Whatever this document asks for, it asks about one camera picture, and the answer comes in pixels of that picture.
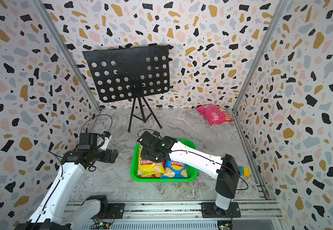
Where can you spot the blue potato chips bag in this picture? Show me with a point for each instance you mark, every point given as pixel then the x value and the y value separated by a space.
pixel 175 169

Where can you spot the blue yellow block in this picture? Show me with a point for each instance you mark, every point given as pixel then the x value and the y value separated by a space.
pixel 244 171

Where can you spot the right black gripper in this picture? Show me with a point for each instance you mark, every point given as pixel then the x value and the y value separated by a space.
pixel 143 153

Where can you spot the green plastic basket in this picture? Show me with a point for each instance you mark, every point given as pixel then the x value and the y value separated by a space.
pixel 192 172

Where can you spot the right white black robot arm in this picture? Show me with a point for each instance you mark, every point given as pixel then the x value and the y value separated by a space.
pixel 223 169

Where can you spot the right green circuit board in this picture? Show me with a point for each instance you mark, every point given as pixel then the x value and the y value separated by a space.
pixel 225 225

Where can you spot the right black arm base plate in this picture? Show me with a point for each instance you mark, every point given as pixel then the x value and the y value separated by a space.
pixel 210 210

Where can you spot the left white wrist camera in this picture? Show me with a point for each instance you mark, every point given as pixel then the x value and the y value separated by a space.
pixel 106 137

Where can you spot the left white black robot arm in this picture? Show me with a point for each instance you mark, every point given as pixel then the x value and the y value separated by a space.
pixel 92 147

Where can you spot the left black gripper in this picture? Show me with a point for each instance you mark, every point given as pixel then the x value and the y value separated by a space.
pixel 107 158

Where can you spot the aluminium mounting rail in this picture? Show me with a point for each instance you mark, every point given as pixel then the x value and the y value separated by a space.
pixel 187 215

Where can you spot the yellow potato chips bag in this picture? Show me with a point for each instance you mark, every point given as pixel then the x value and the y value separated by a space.
pixel 149 169

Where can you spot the pink potato chips bag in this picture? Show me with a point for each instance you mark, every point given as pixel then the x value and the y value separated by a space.
pixel 214 114

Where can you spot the left green circuit board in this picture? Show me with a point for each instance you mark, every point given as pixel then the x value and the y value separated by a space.
pixel 99 225

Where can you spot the green circuit board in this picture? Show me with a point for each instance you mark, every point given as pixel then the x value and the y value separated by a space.
pixel 225 225
pixel 99 225

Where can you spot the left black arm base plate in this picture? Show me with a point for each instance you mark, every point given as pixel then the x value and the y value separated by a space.
pixel 112 211

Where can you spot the black perforated music stand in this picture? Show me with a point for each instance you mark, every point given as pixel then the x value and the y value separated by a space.
pixel 130 74

